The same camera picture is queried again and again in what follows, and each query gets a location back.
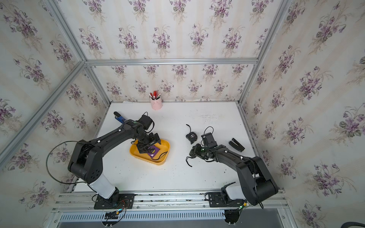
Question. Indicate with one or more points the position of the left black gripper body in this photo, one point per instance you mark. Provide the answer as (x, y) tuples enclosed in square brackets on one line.
[(147, 140)]

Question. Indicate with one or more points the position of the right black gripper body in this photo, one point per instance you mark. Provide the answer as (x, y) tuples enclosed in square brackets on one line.
[(200, 151)]

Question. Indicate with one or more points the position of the purple tape measure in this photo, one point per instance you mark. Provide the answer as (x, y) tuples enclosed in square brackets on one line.
[(152, 151)]

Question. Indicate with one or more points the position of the black 5M tape measure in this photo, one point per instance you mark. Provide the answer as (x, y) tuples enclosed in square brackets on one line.
[(191, 136)]

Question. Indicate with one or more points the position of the yellow plastic storage box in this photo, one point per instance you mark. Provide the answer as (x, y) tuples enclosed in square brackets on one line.
[(159, 159)]

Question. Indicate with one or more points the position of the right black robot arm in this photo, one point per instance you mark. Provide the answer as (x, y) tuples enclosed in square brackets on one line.
[(256, 183)]

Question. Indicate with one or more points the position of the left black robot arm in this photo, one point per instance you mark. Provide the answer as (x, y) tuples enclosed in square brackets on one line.
[(86, 161)]

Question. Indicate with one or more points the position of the pink pen holder cup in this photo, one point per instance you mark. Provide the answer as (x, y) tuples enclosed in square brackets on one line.
[(156, 104)]

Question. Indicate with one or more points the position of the black stapler on table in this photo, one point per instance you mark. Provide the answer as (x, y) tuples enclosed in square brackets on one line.
[(236, 145)]

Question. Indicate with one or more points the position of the red pens in cup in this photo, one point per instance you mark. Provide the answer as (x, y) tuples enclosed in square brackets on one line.
[(155, 95)]

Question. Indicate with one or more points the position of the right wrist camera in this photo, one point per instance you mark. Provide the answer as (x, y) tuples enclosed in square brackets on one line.
[(208, 140)]

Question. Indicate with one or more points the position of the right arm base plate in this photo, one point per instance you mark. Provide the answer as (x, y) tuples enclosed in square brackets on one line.
[(219, 200)]

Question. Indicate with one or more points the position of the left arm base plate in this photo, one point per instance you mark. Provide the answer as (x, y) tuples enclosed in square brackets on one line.
[(115, 202)]

